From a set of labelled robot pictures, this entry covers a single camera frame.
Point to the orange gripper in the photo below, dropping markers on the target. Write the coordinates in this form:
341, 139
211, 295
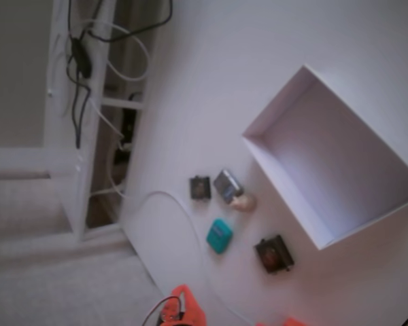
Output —
187, 307

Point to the green cube box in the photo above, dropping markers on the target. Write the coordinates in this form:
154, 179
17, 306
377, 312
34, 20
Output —
219, 236

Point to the white cardboard bin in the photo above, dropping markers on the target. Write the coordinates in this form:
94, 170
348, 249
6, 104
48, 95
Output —
326, 163

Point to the black clear-lid jewel box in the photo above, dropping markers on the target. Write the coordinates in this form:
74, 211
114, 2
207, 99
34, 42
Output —
200, 187
273, 254

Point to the small beige animal figurine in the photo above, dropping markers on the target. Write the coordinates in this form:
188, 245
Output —
244, 202

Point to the grey metal tin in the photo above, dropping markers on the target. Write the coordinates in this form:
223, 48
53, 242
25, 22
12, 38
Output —
226, 185

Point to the black power strip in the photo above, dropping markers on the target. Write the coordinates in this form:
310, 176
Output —
127, 119

